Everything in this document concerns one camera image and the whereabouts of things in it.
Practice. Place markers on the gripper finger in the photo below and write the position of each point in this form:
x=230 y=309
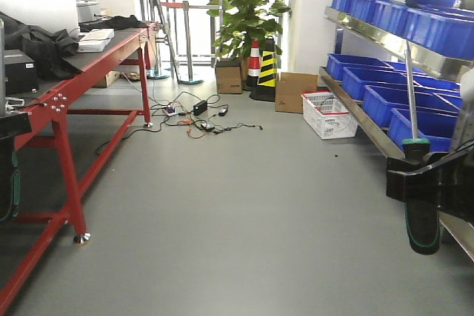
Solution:
x=412 y=178
x=14 y=124

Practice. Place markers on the orange white traffic cone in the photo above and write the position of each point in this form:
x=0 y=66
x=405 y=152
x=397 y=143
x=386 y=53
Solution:
x=253 y=70

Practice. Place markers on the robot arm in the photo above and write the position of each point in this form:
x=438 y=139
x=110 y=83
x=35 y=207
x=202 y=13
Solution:
x=463 y=130

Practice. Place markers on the green potted plant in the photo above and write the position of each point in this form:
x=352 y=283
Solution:
x=246 y=21

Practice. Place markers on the black power adapter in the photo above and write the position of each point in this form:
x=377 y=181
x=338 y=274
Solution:
x=200 y=107

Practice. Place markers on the brown cardboard box on floor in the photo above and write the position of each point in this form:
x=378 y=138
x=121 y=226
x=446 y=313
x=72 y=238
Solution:
x=289 y=87

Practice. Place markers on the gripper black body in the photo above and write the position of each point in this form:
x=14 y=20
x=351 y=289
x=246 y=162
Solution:
x=457 y=190

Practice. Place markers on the metal shelf rack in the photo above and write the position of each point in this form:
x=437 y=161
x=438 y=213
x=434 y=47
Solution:
x=433 y=41

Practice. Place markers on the red steel workbench frame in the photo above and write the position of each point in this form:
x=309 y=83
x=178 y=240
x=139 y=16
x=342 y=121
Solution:
x=49 y=123

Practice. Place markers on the black yellow traffic cone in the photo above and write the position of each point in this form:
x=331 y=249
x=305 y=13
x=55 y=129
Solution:
x=265 y=88

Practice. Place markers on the white plastic basket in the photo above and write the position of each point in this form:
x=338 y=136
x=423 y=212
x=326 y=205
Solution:
x=327 y=115

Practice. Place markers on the blue shelf bin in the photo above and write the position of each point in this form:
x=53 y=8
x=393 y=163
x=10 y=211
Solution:
x=436 y=127

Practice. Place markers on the black equipment box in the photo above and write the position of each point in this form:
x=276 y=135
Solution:
x=20 y=72

